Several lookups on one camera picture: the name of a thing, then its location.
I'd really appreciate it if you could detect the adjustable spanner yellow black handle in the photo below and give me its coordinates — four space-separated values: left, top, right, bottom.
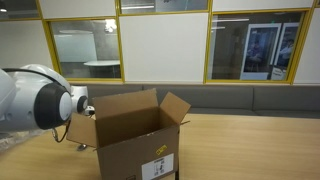
76 143 89 152

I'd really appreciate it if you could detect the brown cardboard shipping box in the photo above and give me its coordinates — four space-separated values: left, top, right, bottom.
66 88 192 180

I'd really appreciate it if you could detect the round white meeting table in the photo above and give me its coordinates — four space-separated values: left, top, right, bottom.
83 59 121 79

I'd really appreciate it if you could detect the long grey bench sofa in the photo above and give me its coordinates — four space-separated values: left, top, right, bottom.
71 83 320 120

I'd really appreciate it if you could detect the yellow framed meeting room window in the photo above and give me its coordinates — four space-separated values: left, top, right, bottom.
43 18 125 83

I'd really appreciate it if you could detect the yellow framed poster window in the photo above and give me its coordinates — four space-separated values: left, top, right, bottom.
203 9 313 84

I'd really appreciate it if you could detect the yellow framed wide transom window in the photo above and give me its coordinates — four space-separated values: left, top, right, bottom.
116 0 212 16

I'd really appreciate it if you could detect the white whiteboard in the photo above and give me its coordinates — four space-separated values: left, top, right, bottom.
54 32 98 63

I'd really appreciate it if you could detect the small white floor sign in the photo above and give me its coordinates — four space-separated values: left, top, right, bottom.
270 67 287 81

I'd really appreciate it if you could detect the yellow framed small transom window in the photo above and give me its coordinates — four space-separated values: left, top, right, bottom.
0 0 43 21

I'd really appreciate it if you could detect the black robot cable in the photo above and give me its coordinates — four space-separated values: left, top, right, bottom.
0 67 96 144

